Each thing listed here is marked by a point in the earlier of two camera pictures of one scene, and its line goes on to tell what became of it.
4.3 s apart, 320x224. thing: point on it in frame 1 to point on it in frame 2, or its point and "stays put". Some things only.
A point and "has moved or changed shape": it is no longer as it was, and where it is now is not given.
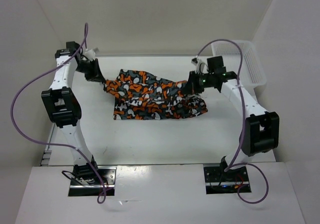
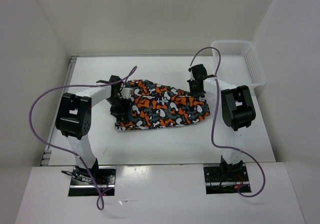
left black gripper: (96, 75) to (122, 112)
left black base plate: (95, 188) stays put
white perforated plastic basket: (252, 73) stays put
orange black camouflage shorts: (139, 95) has moved or changed shape
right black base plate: (219, 180) stays put
